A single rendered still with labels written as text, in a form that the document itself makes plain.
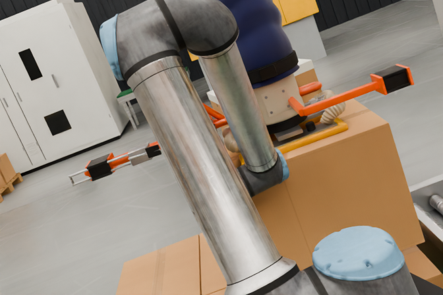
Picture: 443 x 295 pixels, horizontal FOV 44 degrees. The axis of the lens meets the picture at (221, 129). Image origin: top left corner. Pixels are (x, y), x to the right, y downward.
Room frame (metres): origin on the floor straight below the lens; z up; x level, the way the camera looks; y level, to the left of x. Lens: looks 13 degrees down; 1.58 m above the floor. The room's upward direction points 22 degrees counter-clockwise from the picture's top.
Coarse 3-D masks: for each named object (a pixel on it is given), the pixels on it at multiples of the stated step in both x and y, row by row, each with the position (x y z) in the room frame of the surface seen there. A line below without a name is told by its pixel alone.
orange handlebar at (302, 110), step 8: (304, 88) 1.70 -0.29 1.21; (312, 88) 1.69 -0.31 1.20; (360, 88) 1.45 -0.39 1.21; (368, 88) 1.45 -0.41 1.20; (376, 88) 1.45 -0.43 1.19; (336, 96) 1.46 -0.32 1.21; (344, 96) 1.45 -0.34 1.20; (352, 96) 1.45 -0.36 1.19; (296, 104) 1.54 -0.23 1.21; (312, 104) 1.47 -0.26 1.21; (320, 104) 1.45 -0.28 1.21; (328, 104) 1.45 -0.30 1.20; (336, 104) 1.45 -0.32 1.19; (304, 112) 1.46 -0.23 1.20; (312, 112) 1.45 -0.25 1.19; (216, 120) 1.75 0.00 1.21; (224, 120) 1.70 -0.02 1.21; (152, 144) 1.75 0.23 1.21; (120, 160) 1.71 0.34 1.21; (128, 160) 1.71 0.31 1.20
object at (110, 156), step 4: (104, 156) 1.77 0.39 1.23; (108, 156) 1.74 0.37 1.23; (112, 156) 1.76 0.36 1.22; (92, 160) 1.77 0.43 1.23; (96, 160) 1.75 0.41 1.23; (100, 160) 1.73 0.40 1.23; (108, 160) 1.71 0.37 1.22; (88, 164) 1.74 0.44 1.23; (92, 164) 1.72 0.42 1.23; (112, 168) 1.71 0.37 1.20; (88, 172) 1.72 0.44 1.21
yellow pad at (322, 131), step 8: (336, 120) 1.65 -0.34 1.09; (312, 128) 1.62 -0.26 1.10; (320, 128) 1.61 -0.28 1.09; (328, 128) 1.59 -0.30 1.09; (336, 128) 1.58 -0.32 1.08; (344, 128) 1.58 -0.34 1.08; (296, 136) 1.62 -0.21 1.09; (304, 136) 1.60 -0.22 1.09; (312, 136) 1.58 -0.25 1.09; (320, 136) 1.58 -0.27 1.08; (328, 136) 1.58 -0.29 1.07; (280, 144) 1.61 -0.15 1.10; (288, 144) 1.59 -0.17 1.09; (296, 144) 1.58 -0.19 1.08; (304, 144) 1.58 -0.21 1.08; (240, 160) 1.63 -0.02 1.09
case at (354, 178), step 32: (352, 128) 1.57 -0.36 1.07; (384, 128) 1.51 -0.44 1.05; (288, 160) 1.52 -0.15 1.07; (320, 160) 1.52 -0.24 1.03; (352, 160) 1.51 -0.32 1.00; (384, 160) 1.51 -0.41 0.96; (288, 192) 1.52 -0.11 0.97; (320, 192) 1.52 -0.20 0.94; (352, 192) 1.51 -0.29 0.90; (384, 192) 1.51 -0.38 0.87; (288, 224) 1.53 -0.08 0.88; (320, 224) 1.52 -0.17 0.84; (352, 224) 1.52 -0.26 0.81; (384, 224) 1.51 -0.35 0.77; (416, 224) 1.50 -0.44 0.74; (288, 256) 1.53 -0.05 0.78
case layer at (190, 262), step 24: (192, 240) 2.48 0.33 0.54; (144, 264) 2.43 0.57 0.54; (168, 264) 2.33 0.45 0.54; (192, 264) 2.23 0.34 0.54; (216, 264) 2.15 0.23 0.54; (408, 264) 1.62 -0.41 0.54; (432, 264) 1.57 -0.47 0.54; (120, 288) 2.27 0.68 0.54; (144, 288) 2.18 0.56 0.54; (168, 288) 2.10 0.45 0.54; (192, 288) 2.02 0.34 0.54; (216, 288) 1.95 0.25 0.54
